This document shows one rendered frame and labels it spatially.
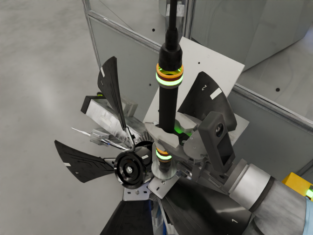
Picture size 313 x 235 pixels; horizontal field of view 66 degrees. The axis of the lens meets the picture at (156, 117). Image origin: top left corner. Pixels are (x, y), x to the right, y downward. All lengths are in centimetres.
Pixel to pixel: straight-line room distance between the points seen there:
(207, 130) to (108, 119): 65
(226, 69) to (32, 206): 180
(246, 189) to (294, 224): 9
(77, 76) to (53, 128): 73
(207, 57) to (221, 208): 51
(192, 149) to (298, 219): 20
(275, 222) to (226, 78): 55
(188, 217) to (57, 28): 341
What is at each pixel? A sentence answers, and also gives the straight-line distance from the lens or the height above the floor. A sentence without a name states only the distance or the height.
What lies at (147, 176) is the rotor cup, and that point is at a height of 123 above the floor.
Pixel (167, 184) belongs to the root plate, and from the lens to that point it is 77.
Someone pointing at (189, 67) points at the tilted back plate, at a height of 129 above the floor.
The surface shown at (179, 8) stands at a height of 140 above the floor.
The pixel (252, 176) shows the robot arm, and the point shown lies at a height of 150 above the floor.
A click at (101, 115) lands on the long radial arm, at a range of 101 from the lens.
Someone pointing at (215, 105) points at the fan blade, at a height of 143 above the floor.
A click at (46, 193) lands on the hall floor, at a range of 220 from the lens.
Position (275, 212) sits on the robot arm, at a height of 149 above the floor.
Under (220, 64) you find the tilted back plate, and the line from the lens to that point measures 89.
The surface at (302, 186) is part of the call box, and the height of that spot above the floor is 107.
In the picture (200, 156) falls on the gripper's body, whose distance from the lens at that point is 46.
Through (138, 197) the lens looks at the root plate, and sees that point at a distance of 85.
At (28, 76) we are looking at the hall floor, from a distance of 315.
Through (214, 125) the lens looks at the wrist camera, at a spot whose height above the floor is 158.
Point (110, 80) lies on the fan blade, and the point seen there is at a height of 136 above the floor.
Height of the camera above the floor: 190
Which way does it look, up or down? 53 degrees down
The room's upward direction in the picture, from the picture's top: straight up
